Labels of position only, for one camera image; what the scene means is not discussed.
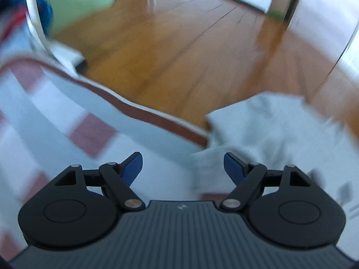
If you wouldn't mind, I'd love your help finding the white cabinet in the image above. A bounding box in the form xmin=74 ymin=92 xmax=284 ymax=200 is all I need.
xmin=288 ymin=0 xmax=359 ymax=75

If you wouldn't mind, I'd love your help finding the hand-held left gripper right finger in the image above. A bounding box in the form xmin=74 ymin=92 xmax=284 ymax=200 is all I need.
xmin=219 ymin=152 xmax=312 ymax=213

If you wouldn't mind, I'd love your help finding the blue cloth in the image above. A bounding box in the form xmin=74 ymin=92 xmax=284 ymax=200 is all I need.
xmin=11 ymin=0 xmax=54 ymax=33

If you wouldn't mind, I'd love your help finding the grey cloth garment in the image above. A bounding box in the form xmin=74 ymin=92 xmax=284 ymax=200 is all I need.
xmin=191 ymin=91 xmax=359 ymax=230

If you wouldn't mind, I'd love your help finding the checked blanket with brown border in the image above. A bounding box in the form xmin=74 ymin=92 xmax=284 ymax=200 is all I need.
xmin=0 ymin=57 xmax=210 ymax=262

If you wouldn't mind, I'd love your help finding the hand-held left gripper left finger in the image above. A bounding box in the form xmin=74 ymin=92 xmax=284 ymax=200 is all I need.
xmin=55 ymin=151 xmax=146 ymax=212

